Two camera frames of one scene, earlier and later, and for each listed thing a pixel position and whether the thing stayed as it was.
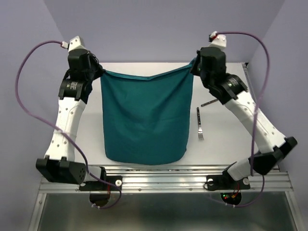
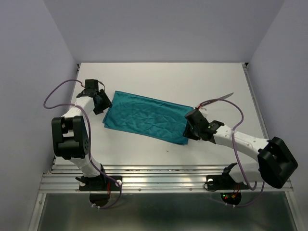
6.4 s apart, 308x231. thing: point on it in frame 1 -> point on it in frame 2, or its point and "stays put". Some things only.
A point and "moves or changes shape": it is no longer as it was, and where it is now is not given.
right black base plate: x=224 y=182 stays put
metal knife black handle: x=209 y=102 stays put
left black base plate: x=96 y=186 stays put
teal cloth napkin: x=147 y=121 moves or changes shape
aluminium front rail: x=174 y=179 stays put
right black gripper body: x=196 y=69 -> x=191 y=132
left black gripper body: x=95 y=70 -> x=105 y=102
